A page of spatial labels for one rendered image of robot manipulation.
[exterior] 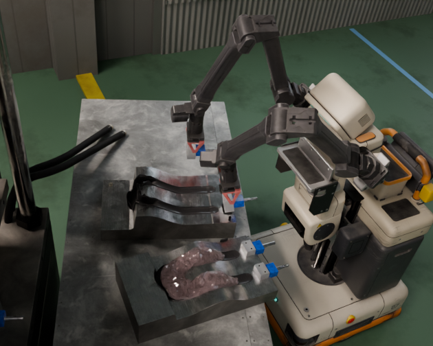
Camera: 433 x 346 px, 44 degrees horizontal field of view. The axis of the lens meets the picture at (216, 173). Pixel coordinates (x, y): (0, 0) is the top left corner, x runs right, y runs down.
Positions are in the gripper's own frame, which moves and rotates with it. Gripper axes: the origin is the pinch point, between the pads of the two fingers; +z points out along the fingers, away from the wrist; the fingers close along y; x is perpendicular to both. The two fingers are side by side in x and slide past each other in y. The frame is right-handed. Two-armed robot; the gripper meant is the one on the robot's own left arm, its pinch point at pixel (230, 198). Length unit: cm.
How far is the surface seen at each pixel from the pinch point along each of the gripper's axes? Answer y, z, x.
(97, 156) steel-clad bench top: -41, -2, -52
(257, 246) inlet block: 16.2, 11.3, 6.7
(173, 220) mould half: 6.0, 2.0, -22.3
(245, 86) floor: -225, 62, 41
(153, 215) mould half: 7.0, -2.5, -29.1
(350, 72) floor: -250, 73, 136
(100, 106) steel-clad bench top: -76, -8, -51
